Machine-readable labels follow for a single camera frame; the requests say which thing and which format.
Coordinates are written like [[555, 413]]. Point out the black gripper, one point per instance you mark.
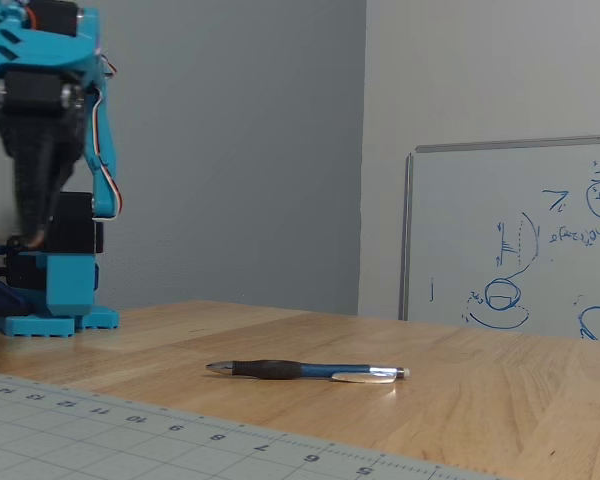
[[30, 93]]

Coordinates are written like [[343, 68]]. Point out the blue pen with black grip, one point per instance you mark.
[[270, 370]]

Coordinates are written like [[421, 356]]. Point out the blue 3D-printed robot arm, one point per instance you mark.
[[70, 285]]

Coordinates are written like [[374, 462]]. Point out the dark blue table clamp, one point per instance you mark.
[[2, 295]]

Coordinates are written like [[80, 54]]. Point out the grey gridded cutting mat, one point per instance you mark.
[[105, 440]]

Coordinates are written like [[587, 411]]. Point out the whiteboard with blue drawings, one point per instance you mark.
[[480, 210]]

